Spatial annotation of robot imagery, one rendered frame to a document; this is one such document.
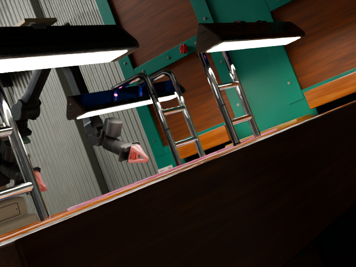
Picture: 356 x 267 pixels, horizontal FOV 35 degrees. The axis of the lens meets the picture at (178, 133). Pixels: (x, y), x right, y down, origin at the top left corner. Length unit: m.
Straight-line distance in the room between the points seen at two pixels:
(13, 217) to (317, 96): 1.33
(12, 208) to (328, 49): 1.44
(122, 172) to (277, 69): 2.67
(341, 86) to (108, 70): 2.81
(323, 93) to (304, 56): 0.18
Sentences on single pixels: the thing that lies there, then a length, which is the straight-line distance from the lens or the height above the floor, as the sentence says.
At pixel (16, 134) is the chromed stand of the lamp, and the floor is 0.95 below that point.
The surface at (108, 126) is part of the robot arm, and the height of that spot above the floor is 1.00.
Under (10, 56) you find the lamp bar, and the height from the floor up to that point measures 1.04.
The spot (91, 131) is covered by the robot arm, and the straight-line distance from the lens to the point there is 2.22.
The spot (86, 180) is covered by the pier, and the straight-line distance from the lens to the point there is 4.95.
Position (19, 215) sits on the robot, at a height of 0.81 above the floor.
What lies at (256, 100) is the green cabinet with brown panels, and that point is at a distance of 2.39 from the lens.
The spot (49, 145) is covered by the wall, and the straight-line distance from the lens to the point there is 5.33.
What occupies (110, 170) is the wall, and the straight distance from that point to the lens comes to 4.85.
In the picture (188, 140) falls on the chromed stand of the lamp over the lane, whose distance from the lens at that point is 2.01.
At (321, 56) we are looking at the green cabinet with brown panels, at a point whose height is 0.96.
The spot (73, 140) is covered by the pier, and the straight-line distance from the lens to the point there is 4.96.
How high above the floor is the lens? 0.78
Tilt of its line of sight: 3 degrees up
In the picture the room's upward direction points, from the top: 21 degrees counter-clockwise
